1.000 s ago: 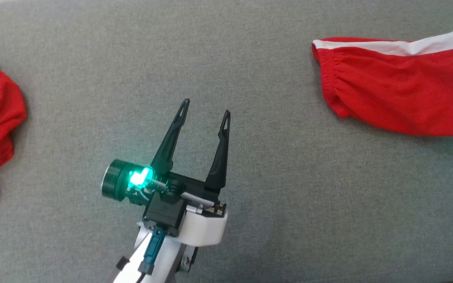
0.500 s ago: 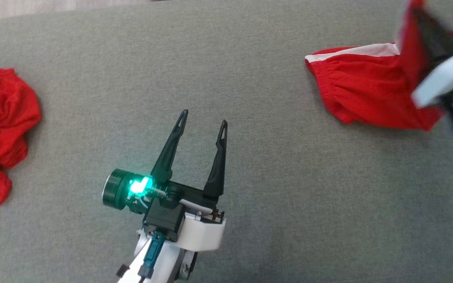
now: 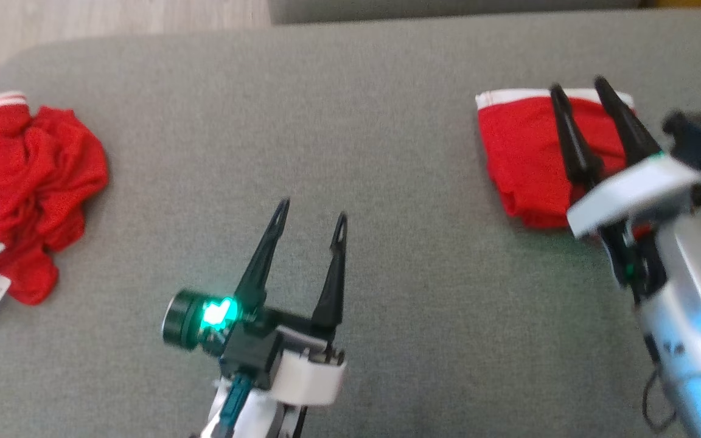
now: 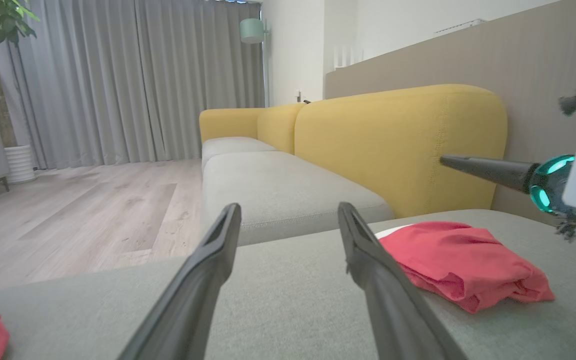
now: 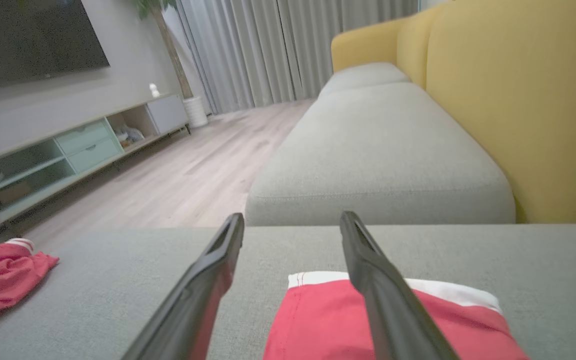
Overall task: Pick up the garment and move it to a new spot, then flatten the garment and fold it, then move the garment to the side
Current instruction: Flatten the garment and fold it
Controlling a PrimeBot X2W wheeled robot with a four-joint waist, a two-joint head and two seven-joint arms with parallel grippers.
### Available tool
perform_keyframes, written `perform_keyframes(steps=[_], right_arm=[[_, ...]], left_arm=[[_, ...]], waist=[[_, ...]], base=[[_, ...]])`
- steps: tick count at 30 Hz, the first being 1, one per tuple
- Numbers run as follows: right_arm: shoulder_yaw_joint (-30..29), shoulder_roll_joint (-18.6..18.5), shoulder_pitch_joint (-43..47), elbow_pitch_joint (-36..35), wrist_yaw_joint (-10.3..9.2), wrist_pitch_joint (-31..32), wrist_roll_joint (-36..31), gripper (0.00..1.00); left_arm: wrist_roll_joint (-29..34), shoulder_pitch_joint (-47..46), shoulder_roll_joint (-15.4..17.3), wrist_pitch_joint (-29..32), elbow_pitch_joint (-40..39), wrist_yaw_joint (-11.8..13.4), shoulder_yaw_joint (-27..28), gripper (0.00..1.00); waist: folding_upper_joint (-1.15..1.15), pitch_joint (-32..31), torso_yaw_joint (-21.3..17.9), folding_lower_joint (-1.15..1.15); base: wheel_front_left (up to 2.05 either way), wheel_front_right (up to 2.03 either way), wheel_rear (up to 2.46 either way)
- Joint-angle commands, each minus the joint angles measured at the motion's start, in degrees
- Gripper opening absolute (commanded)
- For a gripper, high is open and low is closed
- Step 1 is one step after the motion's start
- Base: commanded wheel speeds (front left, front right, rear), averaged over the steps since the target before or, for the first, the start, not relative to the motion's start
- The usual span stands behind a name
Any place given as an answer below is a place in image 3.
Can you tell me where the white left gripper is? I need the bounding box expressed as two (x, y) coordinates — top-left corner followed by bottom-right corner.
(162, 198), (349, 408)

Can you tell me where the red white basketball jersey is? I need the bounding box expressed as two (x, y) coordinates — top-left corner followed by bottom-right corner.
(0, 91), (110, 325)

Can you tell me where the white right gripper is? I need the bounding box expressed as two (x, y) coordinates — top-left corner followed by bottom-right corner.
(549, 76), (701, 293)

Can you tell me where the grey fabric sofa seat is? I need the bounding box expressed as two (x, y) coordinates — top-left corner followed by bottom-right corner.
(0, 7), (701, 438)

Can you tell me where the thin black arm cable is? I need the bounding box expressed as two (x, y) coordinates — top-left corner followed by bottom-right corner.
(641, 364), (678, 434)

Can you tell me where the red basketball shorts white band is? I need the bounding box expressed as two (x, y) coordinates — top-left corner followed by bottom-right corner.
(475, 88), (638, 231)

